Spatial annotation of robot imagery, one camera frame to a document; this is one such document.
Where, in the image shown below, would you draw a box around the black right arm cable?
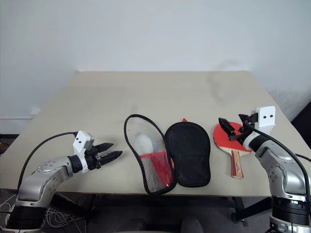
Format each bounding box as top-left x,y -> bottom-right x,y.
244,123 -> 311,202

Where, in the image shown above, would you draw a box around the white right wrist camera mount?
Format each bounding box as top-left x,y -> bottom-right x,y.
254,106 -> 277,135

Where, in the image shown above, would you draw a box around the black table leg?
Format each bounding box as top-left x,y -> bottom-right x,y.
230,196 -> 246,223

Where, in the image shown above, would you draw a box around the white round object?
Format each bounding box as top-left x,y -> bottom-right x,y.
134,132 -> 156,155

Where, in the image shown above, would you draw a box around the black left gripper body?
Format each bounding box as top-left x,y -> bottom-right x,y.
86,147 -> 103,170

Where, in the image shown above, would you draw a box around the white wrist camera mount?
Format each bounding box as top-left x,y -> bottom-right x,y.
254,106 -> 277,135
72,131 -> 96,174

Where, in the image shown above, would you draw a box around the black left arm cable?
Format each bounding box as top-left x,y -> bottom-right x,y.
17,131 -> 79,192

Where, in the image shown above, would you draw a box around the red table tennis paddle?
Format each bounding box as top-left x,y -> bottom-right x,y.
213,120 -> 255,179

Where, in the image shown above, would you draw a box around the white tangled floor wires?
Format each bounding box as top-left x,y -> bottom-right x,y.
0,193 -> 85,230

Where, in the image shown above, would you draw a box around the dark grey rounded shape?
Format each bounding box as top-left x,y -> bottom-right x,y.
180,216 -> 204,233

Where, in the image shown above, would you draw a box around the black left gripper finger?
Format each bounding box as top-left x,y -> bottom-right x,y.
95,142 -> 114,154
100,150 -> 123,166

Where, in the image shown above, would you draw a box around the dark furniture piece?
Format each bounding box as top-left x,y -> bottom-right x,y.
291,99 -> 311,143

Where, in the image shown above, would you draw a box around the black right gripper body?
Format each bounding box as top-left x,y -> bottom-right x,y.
229,112 -> 259,143

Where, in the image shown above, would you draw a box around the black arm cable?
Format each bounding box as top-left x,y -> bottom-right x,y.
244,123 -> 311,202
17,131 -> 79,192

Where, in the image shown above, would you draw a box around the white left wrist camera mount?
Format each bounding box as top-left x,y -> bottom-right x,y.
72,131 -> 96,174

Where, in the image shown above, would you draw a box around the black and red paddle case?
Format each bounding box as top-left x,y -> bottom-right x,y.
123,114 -> 211,195

